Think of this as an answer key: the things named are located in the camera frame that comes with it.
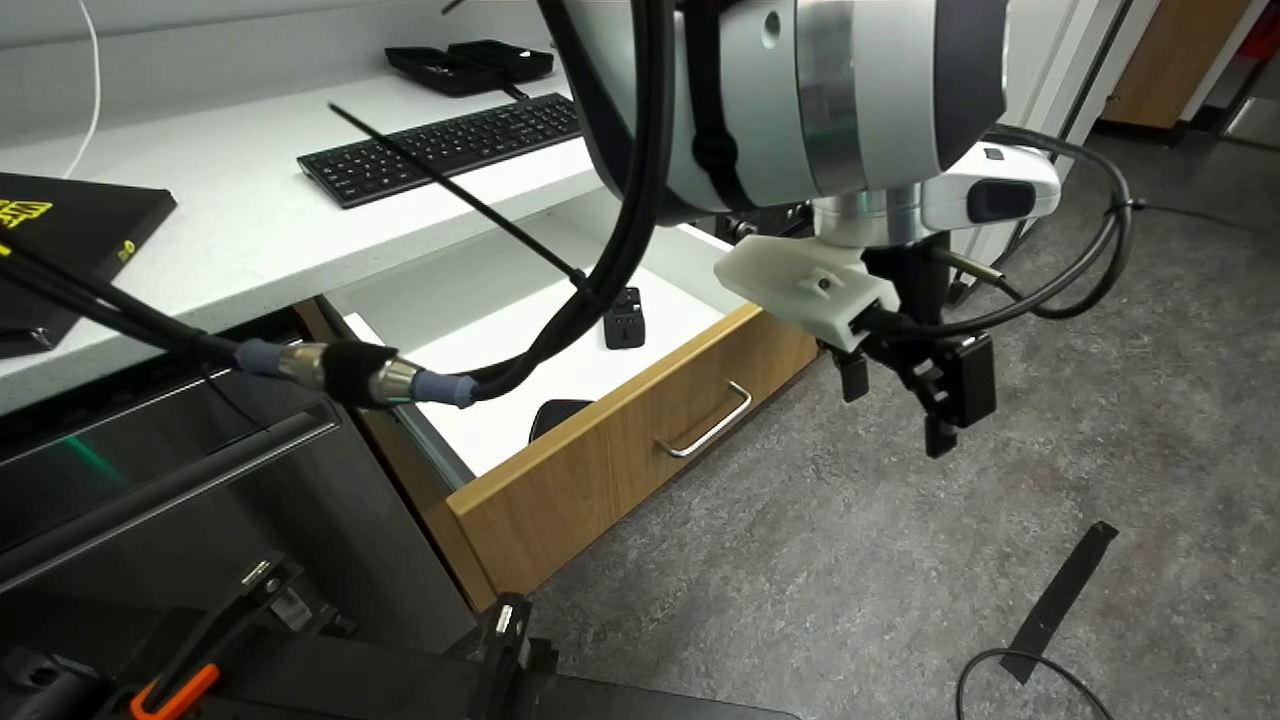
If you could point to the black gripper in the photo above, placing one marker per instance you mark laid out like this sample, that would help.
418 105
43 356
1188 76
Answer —
917 286

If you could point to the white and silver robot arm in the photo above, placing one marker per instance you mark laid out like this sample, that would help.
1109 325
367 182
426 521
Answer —
826 94

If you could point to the white drawer with wooden front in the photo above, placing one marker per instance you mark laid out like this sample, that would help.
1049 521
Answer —
603 464

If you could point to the small black box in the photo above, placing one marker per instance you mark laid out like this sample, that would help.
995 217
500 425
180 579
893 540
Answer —
620 320

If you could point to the white desk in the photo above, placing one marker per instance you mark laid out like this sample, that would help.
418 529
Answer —
603 273

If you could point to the rounded black square object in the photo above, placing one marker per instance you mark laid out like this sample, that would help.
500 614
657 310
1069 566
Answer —
561 417

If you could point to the white cabinet panel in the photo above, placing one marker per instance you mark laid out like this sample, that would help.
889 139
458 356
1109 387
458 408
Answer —
1063 64

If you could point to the brown wooden door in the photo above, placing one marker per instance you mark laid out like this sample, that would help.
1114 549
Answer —
1181 62

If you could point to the long thin black rod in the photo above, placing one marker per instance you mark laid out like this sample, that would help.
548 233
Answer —
454 195

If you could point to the black computer keyboard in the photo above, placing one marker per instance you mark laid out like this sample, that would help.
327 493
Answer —
441 147

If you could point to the black computer mouse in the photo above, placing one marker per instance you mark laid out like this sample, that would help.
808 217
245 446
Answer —
467 64

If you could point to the black under-desk cabinet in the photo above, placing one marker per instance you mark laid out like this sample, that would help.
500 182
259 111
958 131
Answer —
203 493

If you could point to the black box with yellow print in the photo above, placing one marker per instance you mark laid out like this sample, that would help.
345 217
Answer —
72 247

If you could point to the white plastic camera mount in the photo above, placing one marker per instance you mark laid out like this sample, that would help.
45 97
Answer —
801 282

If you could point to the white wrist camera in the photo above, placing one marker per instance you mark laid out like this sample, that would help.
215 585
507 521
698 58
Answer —
995 195

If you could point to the black equipment frame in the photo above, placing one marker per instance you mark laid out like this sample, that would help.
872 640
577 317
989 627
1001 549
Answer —
403 675

